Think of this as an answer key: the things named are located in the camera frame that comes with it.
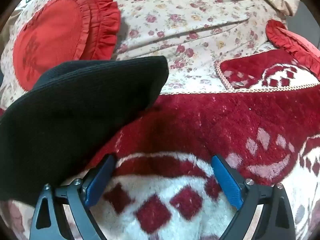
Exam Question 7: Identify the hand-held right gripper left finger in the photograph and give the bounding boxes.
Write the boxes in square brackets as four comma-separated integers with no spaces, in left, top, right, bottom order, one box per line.
[29,154,116,240]

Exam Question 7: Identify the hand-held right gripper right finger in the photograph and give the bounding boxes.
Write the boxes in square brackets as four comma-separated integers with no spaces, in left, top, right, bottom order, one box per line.
[211,154,297,240]

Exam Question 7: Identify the black pants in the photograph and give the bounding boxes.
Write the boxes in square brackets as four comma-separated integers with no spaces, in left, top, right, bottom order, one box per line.
[0,56,169,207]

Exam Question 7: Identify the red white plush blanket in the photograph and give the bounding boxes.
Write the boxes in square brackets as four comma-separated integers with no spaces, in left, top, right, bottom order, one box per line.
[0,57,320,240]

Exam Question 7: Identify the large red ruffled heart pillow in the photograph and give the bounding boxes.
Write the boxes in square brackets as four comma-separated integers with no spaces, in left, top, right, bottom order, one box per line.
[12,0,121,92]

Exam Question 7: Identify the small red ruffled pillow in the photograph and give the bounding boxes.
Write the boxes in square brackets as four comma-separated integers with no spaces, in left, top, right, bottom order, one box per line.
[265,19,320,77]

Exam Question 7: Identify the floral bed sheet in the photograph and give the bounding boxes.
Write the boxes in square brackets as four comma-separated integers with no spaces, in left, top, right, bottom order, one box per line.
[0,0,302,110]

